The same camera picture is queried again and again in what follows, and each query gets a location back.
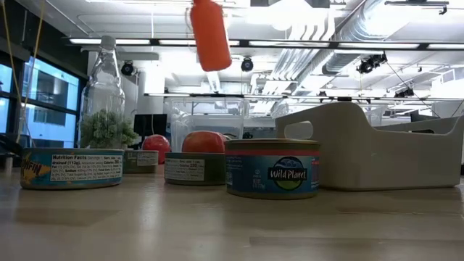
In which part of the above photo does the green label tin can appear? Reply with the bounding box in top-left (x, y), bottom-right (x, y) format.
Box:
top-left (164, 151), bottom-right (228, 186)

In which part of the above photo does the clear plastic storage bin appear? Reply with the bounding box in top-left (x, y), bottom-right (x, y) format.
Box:
top-left (270, 98), bottom-right (386, 128)
top-left (164, 96), bottom-right (251, 153)

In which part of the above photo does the silver ceiling air duct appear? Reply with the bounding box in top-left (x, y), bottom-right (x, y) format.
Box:
top-left (320, 0), bottom-right (396, 75)

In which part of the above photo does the green grape bunch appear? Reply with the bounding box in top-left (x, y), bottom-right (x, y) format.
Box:
top-left (79, 108), bottom-right (139, 149)

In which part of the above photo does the dark crimson apple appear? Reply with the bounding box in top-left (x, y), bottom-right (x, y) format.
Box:
top-left (141, 134), bottom-right (172, 155)

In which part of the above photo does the orange plastic squeeze bottle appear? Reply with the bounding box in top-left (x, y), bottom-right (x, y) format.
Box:
top-left (189, 0), bottom-right (233, 73)

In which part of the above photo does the black computer monitor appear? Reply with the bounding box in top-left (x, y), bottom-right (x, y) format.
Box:
top-left (133, 113), bottom-right (168, 138)

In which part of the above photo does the long ceiling light bar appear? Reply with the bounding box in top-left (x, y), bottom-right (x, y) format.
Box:
top-left (144, 92), bottom-right (464, 102)
top-left (68, 38), bottom-right (464, 51)

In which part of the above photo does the yellow extension cord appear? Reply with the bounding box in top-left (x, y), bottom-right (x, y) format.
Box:
top-left (1, 0), bottom-right (45, 144)

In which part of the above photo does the Wild Planet tuna can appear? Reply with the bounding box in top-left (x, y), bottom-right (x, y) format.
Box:
top-left (223, 138), bottom-right (321, 200)

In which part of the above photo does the black aluminium rig frame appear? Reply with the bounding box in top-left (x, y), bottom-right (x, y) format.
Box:
top-left (0, 132), bottom-right (22, 171)

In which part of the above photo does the teal label tuna can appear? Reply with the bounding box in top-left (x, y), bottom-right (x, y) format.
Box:
top-left (20, 147), bottom-right (125, 191)

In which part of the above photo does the clear plastic bottle white cap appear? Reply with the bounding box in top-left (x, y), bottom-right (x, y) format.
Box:
top-left (78, 35), bottom-right (127, 150)

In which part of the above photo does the light grey plastic tray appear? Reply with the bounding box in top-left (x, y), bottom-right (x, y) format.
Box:
top-left (274, 101), bottom-right (464, 191)

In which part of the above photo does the olive label tin can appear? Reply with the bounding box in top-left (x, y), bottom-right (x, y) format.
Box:
top-left (123, 149), bottom-right (160, 175)

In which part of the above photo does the bright red apple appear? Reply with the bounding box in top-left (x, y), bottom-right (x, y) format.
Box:
top-left (181, 130), bottom-right (228, 154)

